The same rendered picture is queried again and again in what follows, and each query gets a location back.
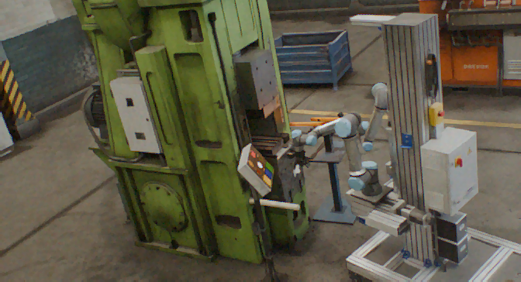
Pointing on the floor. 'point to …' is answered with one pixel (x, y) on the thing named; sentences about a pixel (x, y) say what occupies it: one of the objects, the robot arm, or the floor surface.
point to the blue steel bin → (314, 56)
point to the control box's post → (263, 231)
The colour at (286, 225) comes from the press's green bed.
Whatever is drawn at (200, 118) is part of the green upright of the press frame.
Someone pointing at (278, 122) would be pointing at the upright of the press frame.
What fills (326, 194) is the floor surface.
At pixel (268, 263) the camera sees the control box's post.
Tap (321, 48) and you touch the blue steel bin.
